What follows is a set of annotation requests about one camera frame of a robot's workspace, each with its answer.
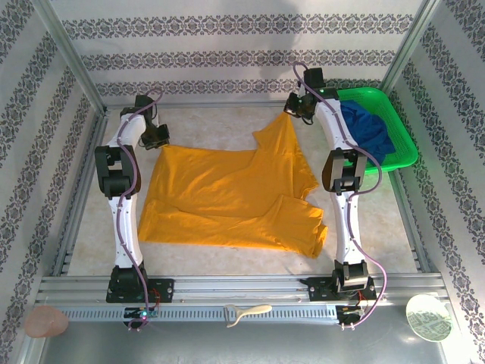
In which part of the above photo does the blue t-shirt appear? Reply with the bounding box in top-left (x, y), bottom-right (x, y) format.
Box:
top-left (339, 100), bottom-right (397, 166)

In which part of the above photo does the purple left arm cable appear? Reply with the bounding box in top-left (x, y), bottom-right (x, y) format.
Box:
top-left (115, 89), bottom-right (164, 333)

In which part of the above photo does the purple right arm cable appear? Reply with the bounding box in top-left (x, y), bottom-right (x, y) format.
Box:
top-left (292, 62), bottom-right (387, 330)

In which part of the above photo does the yellow t-shirt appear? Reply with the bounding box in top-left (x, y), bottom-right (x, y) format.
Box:
top-left (137, 112), bottom-right (329, 259)

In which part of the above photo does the aluminium side rail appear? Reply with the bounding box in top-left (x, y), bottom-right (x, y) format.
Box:
top-left (51, 107), bottom-right (111, 277)
top-left (389, 170), bottom-right (440, 275)

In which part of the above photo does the green plastic basket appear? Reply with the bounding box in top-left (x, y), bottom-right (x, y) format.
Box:
top-left (335, 86), bottom-right (420, 177)

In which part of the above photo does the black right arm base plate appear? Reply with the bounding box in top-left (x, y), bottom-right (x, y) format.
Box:
top-left (301, 276), bottom-right (378, 303)

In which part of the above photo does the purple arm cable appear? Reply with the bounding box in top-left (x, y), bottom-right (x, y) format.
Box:
top-left (292, 62), bottom-right (387, 330)
top-left (115, 89), bottom-right (164, 333)

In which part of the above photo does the cream handled peeler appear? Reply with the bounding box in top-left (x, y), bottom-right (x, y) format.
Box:
top-left (224, 303), bottom-right (274, 329)

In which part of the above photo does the aluminium mounting rail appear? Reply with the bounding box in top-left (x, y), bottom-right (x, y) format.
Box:
top-left (35, 275), bottom-right (451, 305)

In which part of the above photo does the aluminium frame post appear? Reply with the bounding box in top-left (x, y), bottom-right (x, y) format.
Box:
top-left (32, 0), bottom-right (105, 111)
top-left (380, 0), bottom-right (443, 90)

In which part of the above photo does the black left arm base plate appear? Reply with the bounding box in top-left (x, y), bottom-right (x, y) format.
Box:
top-left (105, 278), bottom-right (175, 304)

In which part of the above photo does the round green patterned disc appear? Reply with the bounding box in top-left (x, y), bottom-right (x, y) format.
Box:
top-left (405, 294), bottom-right (455, 344)

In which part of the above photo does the grey slotted cable duct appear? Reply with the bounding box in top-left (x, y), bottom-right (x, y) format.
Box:
top-left (60, 305), bottom-right (339, 324)

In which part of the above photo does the aluminium back rail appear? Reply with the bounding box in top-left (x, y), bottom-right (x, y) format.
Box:
top-left (101, 100), bottom-right (293, 111)

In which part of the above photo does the pink round disc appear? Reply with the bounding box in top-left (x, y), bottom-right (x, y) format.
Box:
top-left (24, 306), bottom-right (70, 338)

